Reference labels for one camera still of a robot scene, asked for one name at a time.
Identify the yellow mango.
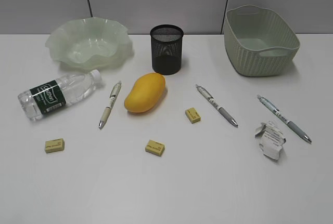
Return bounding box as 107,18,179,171
124,73,165,113

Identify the beige grip ballpoint pen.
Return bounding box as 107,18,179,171
98,81,122,130

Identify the blue grey ballpoint pen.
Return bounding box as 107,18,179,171
257,95,312,144

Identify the white waste paper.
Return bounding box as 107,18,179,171
254,121,286,161

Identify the clear water bottle green label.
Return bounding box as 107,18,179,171
18,70,102,121

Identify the yellow eraser right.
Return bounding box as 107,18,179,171
185,108,201,124

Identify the yellow eraser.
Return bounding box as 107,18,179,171
145,140,165,156
185,108,201,124
45,138,65,154

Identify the grey grip pen middle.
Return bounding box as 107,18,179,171
195,84,238,127

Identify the yellow eraser centre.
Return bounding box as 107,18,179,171
145,140,165,156

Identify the black mesh pen holder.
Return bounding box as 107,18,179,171
150,24,184,75

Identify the frosted green wavy plate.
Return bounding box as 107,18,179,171
45,17,134,70

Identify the pale green woven basket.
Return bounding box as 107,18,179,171
224,5,300,77

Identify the yellow eraser left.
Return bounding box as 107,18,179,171
45,138,65,154

